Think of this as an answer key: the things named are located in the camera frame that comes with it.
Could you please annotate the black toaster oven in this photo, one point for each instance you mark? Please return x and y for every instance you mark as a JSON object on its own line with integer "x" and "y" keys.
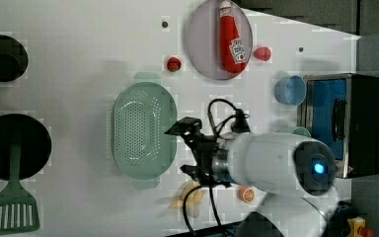
{"x": 342, "y": 111}

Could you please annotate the grey round plate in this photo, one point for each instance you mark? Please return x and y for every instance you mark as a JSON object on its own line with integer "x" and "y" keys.
{"x": 203, "y": 41}

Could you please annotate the large black pan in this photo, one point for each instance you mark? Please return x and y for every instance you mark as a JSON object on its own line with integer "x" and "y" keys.
{"x": 33, "y": 139}

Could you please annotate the red strawberry toy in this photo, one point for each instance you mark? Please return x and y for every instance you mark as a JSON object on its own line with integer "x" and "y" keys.
{"x": 173, "y": 64}

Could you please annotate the orange slice toy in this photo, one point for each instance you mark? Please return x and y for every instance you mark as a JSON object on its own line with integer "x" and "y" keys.
{"x": 246, "y": 194}

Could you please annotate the green slotted spatula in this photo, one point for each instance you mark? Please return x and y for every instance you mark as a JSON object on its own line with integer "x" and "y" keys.
{"x": 18, "y": 208}

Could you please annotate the red ketchup bottle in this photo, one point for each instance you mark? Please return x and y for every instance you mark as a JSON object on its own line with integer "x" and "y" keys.
{"x": 232, "y": 51}

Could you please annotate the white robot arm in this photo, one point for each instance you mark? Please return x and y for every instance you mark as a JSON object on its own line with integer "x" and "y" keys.
{"x": 296, "y": 173}

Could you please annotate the yellow orange object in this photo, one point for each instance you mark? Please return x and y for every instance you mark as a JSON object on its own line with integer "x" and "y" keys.
{"x": 358, "y": 228}

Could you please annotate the small black burner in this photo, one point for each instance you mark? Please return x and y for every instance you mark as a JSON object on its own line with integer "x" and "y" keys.
{"x": 14, "y": 59}

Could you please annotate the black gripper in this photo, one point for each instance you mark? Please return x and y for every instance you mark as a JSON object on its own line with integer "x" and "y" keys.
{"x": 203, "y": 148}

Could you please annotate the red round fruit toy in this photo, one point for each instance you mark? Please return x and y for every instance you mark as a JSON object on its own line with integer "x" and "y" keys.
{"x": 262, "y": 53}

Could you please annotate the blue plastic cup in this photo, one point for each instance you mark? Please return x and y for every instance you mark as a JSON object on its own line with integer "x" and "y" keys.
{"x": 291, "y": 91}

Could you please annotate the green round cup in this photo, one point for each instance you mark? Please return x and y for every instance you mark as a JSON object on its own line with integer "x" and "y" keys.
{"x": 300, "y": 130}

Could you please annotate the green oval strainer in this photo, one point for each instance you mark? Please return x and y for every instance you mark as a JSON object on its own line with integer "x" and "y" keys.
{"x": 142, "y": 113}

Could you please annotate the peeled banana toy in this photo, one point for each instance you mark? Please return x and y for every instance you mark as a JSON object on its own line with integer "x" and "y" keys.
{"x": 191, "y": 198}

